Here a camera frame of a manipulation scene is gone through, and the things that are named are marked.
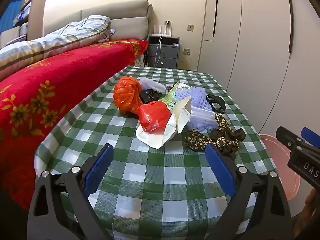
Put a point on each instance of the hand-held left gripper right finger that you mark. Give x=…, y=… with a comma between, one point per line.
x=220, y=170

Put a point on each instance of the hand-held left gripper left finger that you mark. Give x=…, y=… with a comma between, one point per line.
x=98, y=172

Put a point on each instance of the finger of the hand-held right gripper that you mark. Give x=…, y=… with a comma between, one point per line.
x=310, y=136
x=287, y=137

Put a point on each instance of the pink plastic bin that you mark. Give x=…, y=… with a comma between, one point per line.
x=272, y=150

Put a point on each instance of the brown floral cloth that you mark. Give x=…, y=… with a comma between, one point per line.
x=197, y=140

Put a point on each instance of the lilac foam fruit net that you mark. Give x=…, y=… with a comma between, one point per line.
x=202, y=121
x=192, y=97

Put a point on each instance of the white paper bag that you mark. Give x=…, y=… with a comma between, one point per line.
x=155, y=140

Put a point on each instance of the red plastic bag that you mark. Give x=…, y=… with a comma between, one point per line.
x=152, y=116

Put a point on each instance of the orange plastic bag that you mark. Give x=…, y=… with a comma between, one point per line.
x=125, y=92

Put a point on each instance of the person's right forearm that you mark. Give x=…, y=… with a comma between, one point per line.
x=310, y=212

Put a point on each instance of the green checked tablecloth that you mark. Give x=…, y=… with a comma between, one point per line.
x=155, y=180

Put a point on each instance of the green snack packet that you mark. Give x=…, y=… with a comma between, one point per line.
x=175, y=95

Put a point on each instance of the small dark wrapper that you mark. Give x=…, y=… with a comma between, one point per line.
x=169, y=87

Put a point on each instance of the red floral blanket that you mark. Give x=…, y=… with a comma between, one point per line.
x=62, y=80

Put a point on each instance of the cream wardrobe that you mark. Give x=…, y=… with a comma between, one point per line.
x=250, y=42

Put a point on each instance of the white foam fruit net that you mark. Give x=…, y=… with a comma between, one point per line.
x=152, y=83

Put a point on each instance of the floral bed sheet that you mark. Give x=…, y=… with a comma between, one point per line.
x=141, y=60

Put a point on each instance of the grey nightstand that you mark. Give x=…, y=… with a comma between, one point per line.
x=167, y=55

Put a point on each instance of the striped plaid quilt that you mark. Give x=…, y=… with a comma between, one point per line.
x=50, y=42

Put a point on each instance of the white router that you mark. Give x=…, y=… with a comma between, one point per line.
x=162, y=33

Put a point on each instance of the beige upholstered headboard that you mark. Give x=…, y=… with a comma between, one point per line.
x=130, y=25

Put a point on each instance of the storage shelf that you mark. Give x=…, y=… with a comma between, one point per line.
x=22, y=17

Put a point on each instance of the wall socket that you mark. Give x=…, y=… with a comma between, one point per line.
x=186, y=52

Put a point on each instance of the wall charger plug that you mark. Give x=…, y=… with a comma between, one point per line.
x=168, y=23

